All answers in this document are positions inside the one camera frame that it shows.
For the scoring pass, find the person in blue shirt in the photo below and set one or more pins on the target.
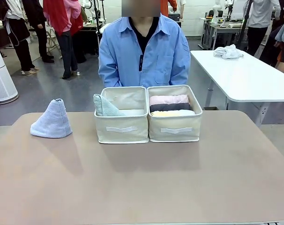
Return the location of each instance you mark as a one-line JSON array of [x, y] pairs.
[[123, 51]]

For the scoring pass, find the crumpled white cloth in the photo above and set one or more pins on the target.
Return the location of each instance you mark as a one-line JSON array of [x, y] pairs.
[[227, 52]]

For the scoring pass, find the white air purifier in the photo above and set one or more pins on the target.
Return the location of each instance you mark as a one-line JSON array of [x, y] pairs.
[[1, 77]]

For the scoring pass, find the grey workbench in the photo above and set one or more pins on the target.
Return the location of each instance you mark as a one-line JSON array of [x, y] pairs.
[[217, 29]]

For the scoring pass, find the cream fabric storage basket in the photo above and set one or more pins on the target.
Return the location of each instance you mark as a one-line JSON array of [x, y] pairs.
[[174, 131], [120, 131]]

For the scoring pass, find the pink towel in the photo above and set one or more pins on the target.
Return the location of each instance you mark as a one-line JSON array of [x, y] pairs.
[[167, 99]]

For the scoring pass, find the black monitor box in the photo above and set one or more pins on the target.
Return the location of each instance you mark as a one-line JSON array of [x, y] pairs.
[[174, 16]]

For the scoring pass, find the dark grey towel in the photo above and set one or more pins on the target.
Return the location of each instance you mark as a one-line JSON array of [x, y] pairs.
[[170, 107]]

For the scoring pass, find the bystander in white shirt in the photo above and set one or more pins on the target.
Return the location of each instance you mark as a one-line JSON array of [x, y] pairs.
[[261, 23]]

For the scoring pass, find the cream white towel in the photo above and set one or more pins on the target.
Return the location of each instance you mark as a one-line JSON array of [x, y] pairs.
[[170, 113]]

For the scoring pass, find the black tripod pole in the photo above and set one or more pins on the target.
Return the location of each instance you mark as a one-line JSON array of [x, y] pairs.
[[246, 21]]

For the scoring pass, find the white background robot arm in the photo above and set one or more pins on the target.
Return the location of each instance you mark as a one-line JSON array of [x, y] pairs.
[[216, 8], [92, 9]]

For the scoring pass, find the pale mint towel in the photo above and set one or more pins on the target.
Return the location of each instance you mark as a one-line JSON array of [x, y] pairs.
[[104, 107]]

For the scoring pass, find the bystander in orange top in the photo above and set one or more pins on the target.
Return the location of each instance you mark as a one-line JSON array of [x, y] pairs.
[[173, 4]]

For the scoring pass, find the bystander in red pink top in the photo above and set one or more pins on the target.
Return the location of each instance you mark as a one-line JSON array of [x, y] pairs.
[[62, 21]]

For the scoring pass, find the bystander in black clothes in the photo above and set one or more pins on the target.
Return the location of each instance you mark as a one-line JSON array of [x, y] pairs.
[[42, 28]]

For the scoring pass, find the light blue cone towel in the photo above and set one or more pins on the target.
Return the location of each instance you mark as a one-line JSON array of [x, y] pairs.
[[52, 124]]

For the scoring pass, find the white table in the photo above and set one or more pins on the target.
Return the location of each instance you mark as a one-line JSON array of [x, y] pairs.
[[245, 77]]

